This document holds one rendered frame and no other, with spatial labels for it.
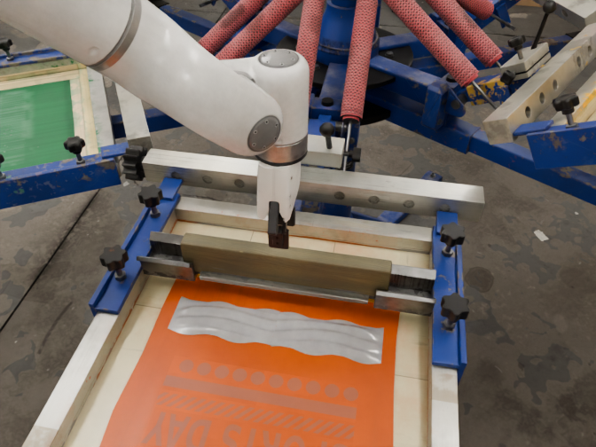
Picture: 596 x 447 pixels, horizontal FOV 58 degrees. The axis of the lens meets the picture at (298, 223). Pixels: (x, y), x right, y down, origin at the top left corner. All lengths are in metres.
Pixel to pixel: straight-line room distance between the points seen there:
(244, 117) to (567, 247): 2.19
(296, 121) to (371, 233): 0.40
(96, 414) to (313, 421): 0.32
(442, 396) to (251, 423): 0.28
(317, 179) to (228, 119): 0.52
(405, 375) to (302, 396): 0.17
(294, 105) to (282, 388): 0.43
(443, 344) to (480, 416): 1.14
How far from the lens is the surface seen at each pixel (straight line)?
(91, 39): 0.52
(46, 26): 0.51
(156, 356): 0.92
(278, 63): 0.67
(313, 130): 1.19
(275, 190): 0.73
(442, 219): 1.05
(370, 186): 1.05
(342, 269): 0.87
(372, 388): 0.87
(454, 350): 0.87
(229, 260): 0.92
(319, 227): 1.03
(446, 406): 0.83
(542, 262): 2.52
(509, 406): 2.05
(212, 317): 0.93
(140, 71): 0.55
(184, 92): 0.54
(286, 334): 0.90
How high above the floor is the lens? 1.71
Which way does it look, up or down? 44 degrees down
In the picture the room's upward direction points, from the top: straight up
